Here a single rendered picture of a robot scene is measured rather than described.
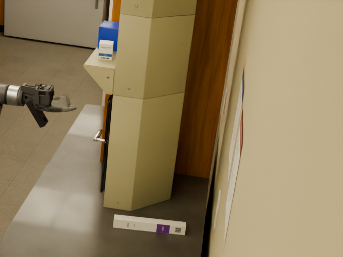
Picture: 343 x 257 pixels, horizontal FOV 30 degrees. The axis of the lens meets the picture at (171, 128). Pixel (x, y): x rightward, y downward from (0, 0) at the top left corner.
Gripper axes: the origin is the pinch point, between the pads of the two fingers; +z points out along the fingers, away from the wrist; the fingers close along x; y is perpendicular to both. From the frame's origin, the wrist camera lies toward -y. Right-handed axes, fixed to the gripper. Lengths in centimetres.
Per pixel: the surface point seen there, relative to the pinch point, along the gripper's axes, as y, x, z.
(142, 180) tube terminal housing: -24.4, -2.2, 29.1
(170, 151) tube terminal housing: -14.6, 6.8, 38.2
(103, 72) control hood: 18.0, -5.0, 11.2
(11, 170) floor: -131, 179, -81
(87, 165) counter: -37.0, 27.0, 2.0
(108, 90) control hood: 11.7, -5.0, 13.6
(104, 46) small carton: 25.0, 3.5, 9.4
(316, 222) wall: 70, -177, 58
